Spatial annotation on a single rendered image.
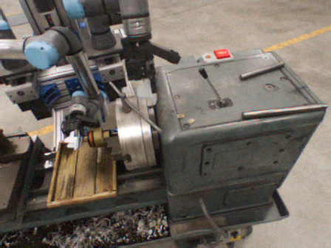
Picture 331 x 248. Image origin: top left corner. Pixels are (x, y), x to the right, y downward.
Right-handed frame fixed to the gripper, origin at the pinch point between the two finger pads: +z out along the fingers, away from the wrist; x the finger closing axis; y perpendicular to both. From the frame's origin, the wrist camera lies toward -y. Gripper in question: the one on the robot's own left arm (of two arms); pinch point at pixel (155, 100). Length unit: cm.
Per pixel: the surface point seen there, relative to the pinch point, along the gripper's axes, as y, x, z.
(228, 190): -29, -12, 57
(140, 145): 8.0, -6.1, 19.4
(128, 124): 11.1, -9.7, 11.8
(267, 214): -52, -14, 82
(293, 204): -97, -53, 126
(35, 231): 74, -27, 76
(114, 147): 18.6, -11.2, 21.9
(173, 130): -4.4, 0.6, 11.5
